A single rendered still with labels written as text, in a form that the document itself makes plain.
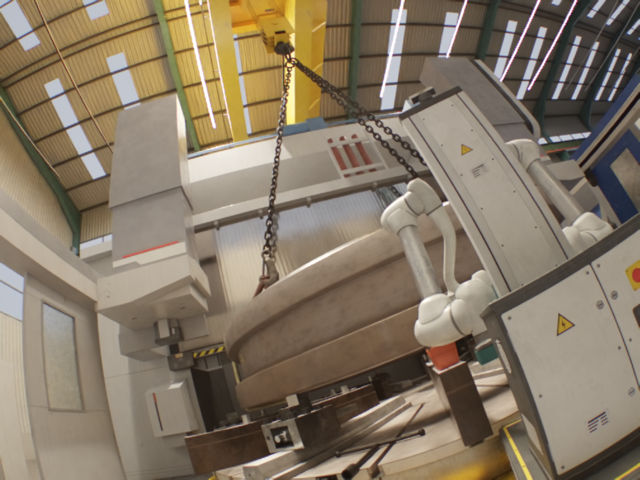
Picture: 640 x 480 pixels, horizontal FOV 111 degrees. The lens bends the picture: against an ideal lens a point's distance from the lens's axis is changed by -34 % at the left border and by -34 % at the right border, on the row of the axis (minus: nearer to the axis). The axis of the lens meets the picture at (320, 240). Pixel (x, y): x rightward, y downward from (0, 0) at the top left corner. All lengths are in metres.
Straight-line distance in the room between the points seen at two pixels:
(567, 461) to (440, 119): 1.35
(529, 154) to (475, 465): 1.59
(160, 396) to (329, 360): 3.33
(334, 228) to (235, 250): 1.79
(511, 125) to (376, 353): 5.67
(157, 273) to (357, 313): 2.28
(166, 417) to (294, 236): 3.67
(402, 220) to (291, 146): 7.35
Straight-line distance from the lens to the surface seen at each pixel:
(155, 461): 5.81
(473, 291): 1.34
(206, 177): 8.50
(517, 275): 1.26
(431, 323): 1.41
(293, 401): 2.51
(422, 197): 1.61
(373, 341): 2.29
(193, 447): 3.26
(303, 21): 12.30
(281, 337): 2.90
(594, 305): 0.86
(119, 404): 6.01
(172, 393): 5.15
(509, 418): 1.82
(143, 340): 4.77
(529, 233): 1.31
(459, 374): 1.54
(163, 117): 6.08
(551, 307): 0.82
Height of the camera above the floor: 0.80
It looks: 25 degrees up
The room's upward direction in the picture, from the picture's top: 20 degrees counter-clockwise
